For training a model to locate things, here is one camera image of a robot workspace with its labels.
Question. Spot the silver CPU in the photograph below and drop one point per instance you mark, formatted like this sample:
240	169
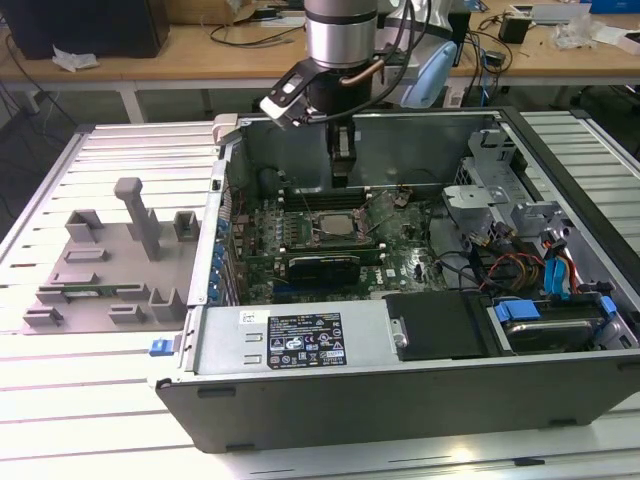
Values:
337	223

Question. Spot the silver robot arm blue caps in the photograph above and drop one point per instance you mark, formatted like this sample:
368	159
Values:
340	35

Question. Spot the CPU socket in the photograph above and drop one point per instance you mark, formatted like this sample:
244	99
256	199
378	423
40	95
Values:
316	234

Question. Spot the black RAM slot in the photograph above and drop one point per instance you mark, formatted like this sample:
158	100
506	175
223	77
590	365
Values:
310	193
370	256
330	203
360	246

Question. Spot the grey case release latch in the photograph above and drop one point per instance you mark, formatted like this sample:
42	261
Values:
225	127

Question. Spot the tall black box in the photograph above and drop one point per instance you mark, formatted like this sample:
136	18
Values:
464	40

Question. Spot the brown cardboard box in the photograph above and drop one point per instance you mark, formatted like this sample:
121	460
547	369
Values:
225	10

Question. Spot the wooden desk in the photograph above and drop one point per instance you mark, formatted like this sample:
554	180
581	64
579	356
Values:
200	62

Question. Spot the small black adapter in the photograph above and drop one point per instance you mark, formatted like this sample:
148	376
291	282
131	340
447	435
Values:
496	59

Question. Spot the silver metal drive cage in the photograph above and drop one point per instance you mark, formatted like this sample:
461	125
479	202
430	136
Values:
470	200

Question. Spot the green motherboard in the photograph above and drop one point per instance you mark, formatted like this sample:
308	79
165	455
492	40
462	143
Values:
405	250

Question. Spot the black graphics card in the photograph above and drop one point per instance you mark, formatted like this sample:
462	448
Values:
325	272

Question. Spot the small black cube box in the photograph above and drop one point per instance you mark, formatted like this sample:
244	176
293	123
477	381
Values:
515	30

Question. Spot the crumpled clear plastic bag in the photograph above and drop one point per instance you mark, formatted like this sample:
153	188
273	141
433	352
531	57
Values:
575	32

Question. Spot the black computer tower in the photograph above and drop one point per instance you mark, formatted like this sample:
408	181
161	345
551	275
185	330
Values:
100	25

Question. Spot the black drive bay cover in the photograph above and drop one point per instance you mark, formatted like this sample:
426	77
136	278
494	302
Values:
440	325

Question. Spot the crumpled white paper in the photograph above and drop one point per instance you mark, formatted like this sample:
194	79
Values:
75	59

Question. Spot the grey parts rack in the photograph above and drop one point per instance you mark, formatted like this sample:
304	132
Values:
115	250

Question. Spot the grey power supply with label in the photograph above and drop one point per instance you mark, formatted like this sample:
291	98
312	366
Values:
225	345

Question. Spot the blue box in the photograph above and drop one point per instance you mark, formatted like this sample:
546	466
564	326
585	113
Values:
615	6

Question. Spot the flat white box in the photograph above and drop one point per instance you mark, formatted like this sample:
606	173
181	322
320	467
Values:
627	42

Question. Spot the blue plastic tab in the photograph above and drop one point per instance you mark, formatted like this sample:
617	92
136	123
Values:
161	347

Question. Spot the green RAM stick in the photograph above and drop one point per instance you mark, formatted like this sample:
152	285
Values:
100	291

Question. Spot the hard disk in carrier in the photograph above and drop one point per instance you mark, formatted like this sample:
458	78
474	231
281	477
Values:
545	337

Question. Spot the open dark PC case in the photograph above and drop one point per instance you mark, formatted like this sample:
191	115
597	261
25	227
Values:
400	410

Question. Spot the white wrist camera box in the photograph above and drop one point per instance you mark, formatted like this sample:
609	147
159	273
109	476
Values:
280	102

